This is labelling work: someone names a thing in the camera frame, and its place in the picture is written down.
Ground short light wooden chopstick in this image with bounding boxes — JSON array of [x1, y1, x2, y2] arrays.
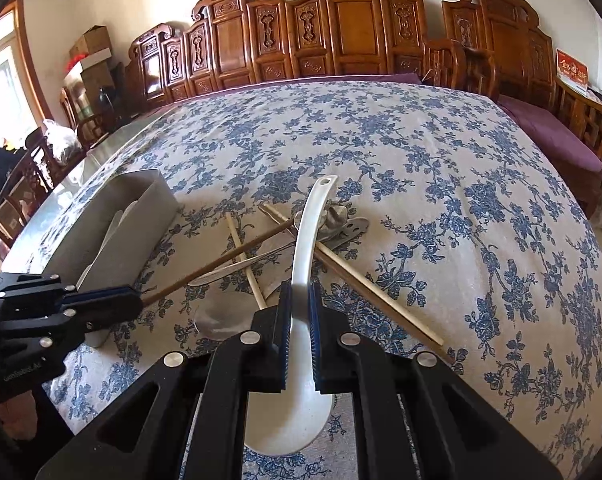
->
[[224, 211, 268, 310]]

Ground white ceramic spoon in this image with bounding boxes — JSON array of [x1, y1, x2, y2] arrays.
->
[[243, 175, 339, 458]]

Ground wooden window frame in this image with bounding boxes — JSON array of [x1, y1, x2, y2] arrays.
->
[[0, 0, 50, 161]]

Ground small carved wooden bench back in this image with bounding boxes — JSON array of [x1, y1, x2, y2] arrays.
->
[[125, 22, 193, 107]]

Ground medium carved wooden bench back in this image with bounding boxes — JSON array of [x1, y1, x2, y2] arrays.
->
[[190, 0, 288, 95]]

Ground purple seat cushion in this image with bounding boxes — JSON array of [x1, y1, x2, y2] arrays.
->
[[497, 94, 602, 172]]

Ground grey utensil holder box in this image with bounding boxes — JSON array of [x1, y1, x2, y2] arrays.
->
[[45, 169, 180, 350]]

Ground white utensil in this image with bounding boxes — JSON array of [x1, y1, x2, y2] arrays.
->
[[76, 200, 142, 288]]

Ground brown wooden chopstick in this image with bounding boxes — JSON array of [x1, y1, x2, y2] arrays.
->
[[141, 220, 296, 306]]

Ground carved wooden armchair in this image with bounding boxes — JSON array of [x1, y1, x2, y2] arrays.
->
[[423, 39, 498, 100]]

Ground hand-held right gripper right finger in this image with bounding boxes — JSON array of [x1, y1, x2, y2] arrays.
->
[[308, 282, 564, 480]]

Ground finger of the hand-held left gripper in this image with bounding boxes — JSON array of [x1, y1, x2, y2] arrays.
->
[[0, 274, 142, 312], [0, 303, 144, 358]]

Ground large carved wooden bench back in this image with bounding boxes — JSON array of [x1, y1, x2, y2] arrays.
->
[[285, 0, 428, 82]]

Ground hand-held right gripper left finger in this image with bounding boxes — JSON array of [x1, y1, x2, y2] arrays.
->
[[36, 282, 295, 480]]

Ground blue floral tablecloth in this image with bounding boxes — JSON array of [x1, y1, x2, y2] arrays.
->
[[1, 80, 602, 480]]

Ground stainless steel spoon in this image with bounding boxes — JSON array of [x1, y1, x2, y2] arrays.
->
[[193, 282, 284, 343]]

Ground dark wooden chair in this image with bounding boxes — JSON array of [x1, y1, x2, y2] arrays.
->
[[58, 62, 132, 147], [0, 129, 88, 248]]

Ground long wooden chopstick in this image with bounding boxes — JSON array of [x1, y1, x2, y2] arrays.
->
[[258, 203, 446, 348]]

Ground brown cardboard box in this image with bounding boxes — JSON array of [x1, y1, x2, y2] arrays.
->
[[69, 25, 112, 61]]

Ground clear plastic bag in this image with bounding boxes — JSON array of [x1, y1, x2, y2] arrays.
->
[[42, 119, 78, 162]]

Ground carved wooden sofa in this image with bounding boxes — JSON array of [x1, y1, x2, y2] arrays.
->
[[441, 0, 602, 196]]

